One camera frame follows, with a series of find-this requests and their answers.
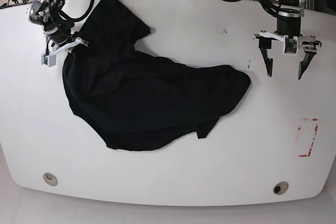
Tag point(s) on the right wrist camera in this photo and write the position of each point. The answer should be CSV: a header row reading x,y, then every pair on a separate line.
x,y
48,60

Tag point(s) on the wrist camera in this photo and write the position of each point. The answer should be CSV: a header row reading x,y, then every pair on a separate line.
x,y
290,45
48,60

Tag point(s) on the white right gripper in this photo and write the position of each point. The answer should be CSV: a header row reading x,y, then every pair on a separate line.
x,y
69,46

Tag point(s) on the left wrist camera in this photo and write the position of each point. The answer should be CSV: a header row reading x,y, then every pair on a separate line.
x,y
290,45

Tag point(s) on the left table grommet hole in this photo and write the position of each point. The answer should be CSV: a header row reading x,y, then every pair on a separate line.
x,y
50,179

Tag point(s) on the right table grommet hole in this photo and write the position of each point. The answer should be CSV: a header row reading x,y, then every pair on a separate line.
x,y
280,188

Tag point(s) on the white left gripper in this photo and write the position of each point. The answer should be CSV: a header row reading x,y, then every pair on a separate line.
x,y
308,43

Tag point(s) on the red tape rectangle marking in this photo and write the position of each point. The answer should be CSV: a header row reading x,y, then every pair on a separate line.
x,y
306,135

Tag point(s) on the table grommet hole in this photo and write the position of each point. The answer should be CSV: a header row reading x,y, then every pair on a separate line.
x,y
50,179
280,188

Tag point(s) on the black T-shirt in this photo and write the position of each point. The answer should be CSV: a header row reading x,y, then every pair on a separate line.
x,y
136,101

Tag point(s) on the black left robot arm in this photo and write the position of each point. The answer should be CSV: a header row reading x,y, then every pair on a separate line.
x,y
288,31

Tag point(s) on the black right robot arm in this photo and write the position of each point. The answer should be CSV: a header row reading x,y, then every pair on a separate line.
x,y
56,24

